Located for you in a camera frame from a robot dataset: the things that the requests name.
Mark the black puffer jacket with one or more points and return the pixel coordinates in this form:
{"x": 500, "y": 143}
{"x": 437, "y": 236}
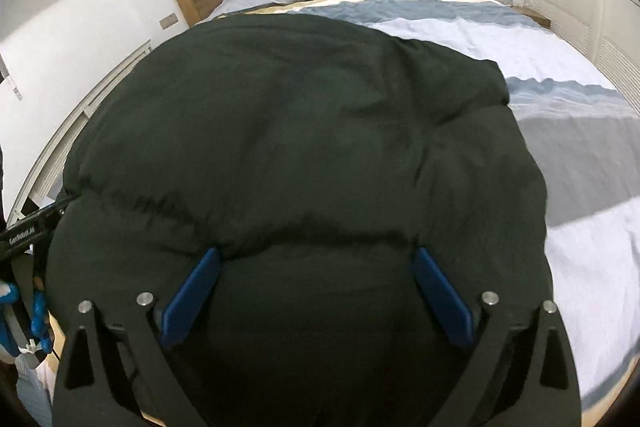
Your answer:
{"x": 316, "y": 157}

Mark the striped duvet cover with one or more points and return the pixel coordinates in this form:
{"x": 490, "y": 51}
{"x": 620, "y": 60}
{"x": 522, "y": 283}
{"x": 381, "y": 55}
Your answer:
{"x": 584, "y": 136}

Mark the wall socket plate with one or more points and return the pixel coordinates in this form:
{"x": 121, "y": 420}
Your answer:
{"x": 168, "y": 21}

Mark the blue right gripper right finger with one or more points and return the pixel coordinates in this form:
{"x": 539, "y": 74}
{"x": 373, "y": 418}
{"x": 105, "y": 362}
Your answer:
{"x": 453, "y": 315}

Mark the white radiator cover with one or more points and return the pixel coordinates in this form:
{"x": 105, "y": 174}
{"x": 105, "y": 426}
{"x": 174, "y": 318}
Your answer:
{"x": 44, "y": 180}

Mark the left hand blue white glove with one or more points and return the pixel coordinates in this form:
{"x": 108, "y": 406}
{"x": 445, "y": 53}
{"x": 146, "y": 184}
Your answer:
{"x": 25, "y": 330}

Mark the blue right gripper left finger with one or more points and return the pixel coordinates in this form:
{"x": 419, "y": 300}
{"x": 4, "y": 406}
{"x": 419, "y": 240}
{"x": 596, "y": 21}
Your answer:
{"x": 181, "y": 311}

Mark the wooden nightstand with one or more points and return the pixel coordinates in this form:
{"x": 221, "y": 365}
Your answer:
{"x": 541, "y": 20}

